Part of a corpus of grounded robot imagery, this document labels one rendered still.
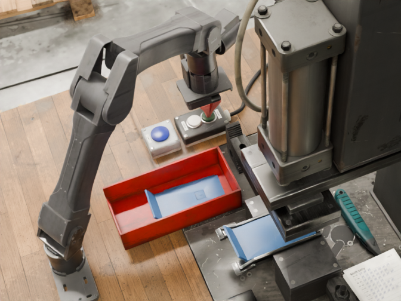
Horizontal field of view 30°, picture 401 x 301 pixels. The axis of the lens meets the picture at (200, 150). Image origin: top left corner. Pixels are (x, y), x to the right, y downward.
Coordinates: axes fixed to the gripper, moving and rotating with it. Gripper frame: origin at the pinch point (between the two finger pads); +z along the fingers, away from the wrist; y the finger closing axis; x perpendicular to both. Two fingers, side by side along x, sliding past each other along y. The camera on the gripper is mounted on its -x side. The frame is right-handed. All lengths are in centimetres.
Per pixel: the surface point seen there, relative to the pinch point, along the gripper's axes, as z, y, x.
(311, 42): -56, -2, 40
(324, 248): -3.3, -6.5, 41.2
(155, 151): 2.5, 13.2, 3.2
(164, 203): 4.2, 15.7, 15.3
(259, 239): -3.7, 3.5, 35.0
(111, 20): 93, -6, -141
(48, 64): 94, 26, -128
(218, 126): 2.0, -1.2, 3.1
